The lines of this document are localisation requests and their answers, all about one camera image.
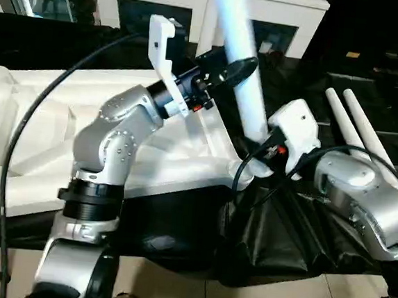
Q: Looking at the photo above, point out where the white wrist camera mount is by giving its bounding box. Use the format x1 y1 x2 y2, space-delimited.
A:
263 96 326 181
141 14 197 119

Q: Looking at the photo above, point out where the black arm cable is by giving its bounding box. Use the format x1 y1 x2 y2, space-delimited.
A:
0 22 154 298
227 124 368 226

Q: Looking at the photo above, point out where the white plastic table top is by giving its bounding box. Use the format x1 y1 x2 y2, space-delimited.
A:
0 58 283 252

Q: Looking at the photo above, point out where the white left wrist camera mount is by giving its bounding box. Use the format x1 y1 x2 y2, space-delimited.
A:
141 14 197 119

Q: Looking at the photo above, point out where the black work mat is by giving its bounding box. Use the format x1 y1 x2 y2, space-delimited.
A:
0 13 398 298

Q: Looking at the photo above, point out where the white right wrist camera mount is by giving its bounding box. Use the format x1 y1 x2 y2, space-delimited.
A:
263 96 326 181

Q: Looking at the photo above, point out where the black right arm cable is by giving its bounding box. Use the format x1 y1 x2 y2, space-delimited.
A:
227 124 368 226

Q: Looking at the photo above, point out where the white plastic table leg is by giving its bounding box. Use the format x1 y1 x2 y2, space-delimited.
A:
336 88 398 170
320 88 376 161
194 0 291 183

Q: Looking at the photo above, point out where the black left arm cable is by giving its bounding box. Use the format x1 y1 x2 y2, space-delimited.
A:
0 22 154 298

